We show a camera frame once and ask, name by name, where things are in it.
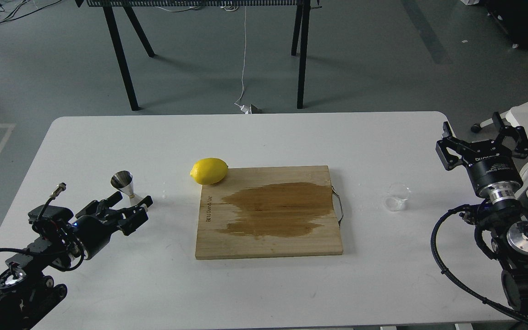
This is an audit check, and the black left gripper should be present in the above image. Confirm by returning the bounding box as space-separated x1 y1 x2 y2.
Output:
69 191 154 260

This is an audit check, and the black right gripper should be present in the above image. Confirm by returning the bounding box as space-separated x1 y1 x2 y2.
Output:
435 111 528 198

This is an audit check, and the steel double jigger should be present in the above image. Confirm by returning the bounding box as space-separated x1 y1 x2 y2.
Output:
110 170 143 205

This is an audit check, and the clear plastic measuring cup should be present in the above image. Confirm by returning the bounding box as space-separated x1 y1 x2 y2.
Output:
383 182 412 212

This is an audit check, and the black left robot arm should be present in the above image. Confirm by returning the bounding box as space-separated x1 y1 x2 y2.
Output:
0 183 153 330

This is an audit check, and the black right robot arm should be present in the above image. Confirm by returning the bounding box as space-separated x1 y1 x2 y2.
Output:
430 112 528 325

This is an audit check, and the yellow lemon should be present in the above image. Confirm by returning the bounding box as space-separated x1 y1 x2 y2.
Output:
189 158 229 185

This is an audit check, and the wooden cutting board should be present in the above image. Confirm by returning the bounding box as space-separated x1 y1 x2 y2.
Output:
195 165 343 260

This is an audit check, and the white hanging cable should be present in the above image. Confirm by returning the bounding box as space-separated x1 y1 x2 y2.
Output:
234 6 262 115

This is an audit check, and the black metal table frame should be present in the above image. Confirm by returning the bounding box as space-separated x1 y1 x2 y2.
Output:
74 0 322 113

